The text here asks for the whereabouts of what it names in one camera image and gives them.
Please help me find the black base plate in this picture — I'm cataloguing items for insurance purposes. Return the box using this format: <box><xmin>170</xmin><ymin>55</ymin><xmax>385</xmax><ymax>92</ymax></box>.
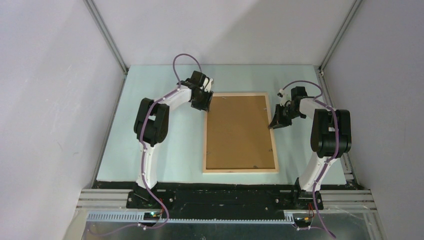
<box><xmin>126</xmin><ymin>182</ymin><xmax>324</xmax><ymax>220</ymax></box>

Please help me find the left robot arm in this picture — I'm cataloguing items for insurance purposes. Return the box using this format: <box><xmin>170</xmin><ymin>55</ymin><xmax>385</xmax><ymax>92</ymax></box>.
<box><xmin>133</xmin><ymin>71</ymin><xmax>214</xmax><ymax>208</ymax></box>

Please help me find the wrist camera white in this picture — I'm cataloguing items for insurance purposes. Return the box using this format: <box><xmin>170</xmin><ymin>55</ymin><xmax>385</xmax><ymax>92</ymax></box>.
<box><xmin>277</xmin><ymin>88</ymin><xmax>292</xmax><ymax>107</ymax></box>
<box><xmin>202</xmin><ymin>77</ymin><xmax>214</xmax><ymax>92</ymax></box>

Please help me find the brown backing board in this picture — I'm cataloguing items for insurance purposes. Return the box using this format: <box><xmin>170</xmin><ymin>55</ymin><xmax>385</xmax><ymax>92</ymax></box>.
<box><xmin>205</xmin><ymin>95</ymin><xmax>276</xmax><ymax>170</ymax></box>

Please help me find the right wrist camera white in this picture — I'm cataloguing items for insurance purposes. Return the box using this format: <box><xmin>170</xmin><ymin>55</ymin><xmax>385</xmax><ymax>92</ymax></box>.
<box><xmin>277</xmin><ymin>88</ymin><xmax>292</xmax><ymax>107</ymax></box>

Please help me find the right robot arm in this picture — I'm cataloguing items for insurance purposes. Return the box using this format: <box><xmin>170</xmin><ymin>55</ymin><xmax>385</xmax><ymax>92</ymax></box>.
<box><xmin>268</xmin><ymin>86</ymin><xmax>352</xmax><ymax>209</ymax></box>

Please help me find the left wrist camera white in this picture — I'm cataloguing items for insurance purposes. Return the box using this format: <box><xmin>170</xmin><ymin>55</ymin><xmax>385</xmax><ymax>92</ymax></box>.
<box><xmin>202</xmin><ymin>77</ymin><xmax>214</xmax><ymax>92</ymax></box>

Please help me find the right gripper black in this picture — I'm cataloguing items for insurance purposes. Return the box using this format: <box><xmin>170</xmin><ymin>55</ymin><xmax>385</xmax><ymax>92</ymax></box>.
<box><xmin>270</xmin><ymin>103</ymin><xmax>303</xmax><ymax>130</ymax></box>

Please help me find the white cable duct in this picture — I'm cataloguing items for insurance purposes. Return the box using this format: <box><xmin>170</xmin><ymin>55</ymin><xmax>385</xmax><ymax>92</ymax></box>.
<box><xmin>86</xmin><ymin>211</ymin><xmax>295</xmax><ymax>225</ymax></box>

